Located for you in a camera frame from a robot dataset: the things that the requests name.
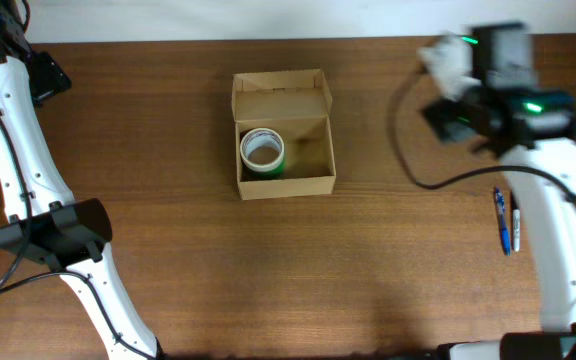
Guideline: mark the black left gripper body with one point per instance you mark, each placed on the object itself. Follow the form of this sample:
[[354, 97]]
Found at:
[[48, 77]]

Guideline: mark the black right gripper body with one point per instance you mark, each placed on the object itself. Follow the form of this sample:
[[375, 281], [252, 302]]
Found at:
[[453, 116]]

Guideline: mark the blue ballpoint pen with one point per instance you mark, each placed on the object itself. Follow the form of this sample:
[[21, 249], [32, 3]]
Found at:
[[502, 225]]

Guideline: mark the green tape roll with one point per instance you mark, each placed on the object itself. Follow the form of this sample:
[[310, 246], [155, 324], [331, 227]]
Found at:
[[277, 169]]

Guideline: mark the white masking tape roll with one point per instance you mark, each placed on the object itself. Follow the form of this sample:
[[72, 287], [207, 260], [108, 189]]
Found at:
[[262, 147]]

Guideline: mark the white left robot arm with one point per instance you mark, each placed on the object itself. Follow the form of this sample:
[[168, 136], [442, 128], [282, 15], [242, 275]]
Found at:
[[49, 232]]

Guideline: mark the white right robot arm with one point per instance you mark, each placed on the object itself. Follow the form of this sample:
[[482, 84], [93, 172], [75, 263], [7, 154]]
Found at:
[[489, 87]]

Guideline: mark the black white marker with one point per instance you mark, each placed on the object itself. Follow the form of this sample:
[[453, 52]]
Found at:
[[516, 224]]

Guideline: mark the brown cardboard box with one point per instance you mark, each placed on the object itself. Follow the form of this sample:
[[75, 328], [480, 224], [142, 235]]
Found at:
[[297, 105]]

